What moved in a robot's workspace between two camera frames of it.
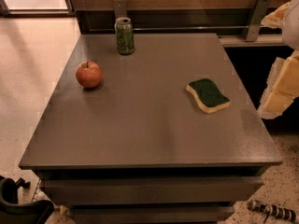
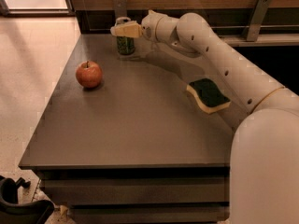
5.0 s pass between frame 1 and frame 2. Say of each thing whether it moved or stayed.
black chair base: stayed
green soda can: stayed
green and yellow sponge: stayed
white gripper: moved
